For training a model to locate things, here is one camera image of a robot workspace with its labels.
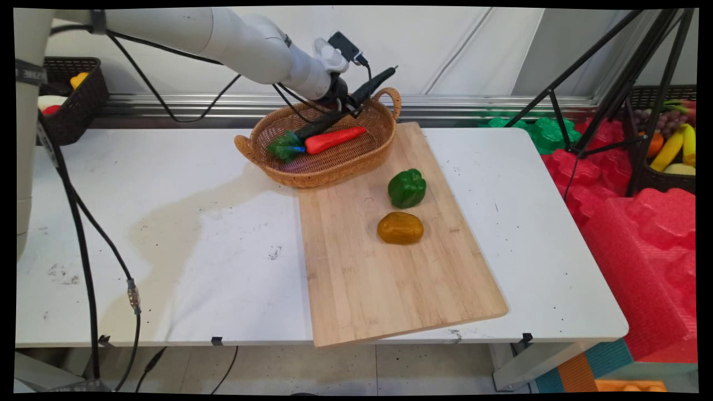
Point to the red and green toy vegetable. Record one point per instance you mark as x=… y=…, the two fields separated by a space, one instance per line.
x=682 y=108

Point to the black camera tripod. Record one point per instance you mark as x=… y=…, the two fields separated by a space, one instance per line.
x=629 y=78

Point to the red foam puzzle mat stack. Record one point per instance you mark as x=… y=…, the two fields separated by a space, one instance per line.
x=585 y=167

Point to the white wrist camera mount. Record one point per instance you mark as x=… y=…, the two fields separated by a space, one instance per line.
x=330 y=55

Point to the green foam puzzle mat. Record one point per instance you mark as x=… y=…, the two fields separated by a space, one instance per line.
x=548 y=133

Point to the black plastic mesh basket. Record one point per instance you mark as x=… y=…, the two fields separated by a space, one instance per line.
x=83 y=106

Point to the pale yellow toy fruit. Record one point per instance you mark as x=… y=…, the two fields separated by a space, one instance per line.
x=679 y=169

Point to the yellow toy banana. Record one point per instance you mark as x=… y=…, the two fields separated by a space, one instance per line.
x=689 y=145
x=668 y=149

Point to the purple toy grapes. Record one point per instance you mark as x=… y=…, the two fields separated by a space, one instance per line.
x=665 y=121

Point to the bamboo wooden cutting board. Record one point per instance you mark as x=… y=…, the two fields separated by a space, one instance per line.
x=384 y=267

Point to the dark wicker fruit basket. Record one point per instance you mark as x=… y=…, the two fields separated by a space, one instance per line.
x=665 y=181

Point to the yellow-brown toy potato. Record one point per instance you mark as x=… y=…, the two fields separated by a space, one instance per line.
x=400 y=228

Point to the orange toy carrot green leaves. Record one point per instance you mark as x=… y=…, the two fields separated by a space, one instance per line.
x=334 y=139

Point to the green toy bell pepper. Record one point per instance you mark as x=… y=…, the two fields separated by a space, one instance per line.
x=406 y=188

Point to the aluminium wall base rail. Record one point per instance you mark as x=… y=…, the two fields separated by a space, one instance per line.
x=445 y=106

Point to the grey metal table leg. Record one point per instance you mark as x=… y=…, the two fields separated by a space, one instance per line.
x=535 y=365
x=44 y=376

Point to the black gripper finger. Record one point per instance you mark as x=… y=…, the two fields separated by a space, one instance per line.
x=317 y=126
x=374 y=82

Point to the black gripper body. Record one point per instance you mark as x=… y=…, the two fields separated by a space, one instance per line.
x=341 y=94

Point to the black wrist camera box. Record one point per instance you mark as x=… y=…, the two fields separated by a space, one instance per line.
x=345 y=45

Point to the teal and orange floor mat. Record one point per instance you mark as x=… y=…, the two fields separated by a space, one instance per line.
x=579 y=373

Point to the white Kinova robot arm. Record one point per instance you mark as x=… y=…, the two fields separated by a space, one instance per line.
x=239 y=39

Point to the large red foam mat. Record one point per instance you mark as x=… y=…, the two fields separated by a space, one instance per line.
x=646 y=267

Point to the orange toy fruit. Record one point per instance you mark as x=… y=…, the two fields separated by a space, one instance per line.
x=655 y=145

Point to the red toy fruit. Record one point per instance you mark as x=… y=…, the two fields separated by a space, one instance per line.
x=51 y=109

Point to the white toy vegetable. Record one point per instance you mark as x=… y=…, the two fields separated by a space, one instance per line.
x=51 y=102

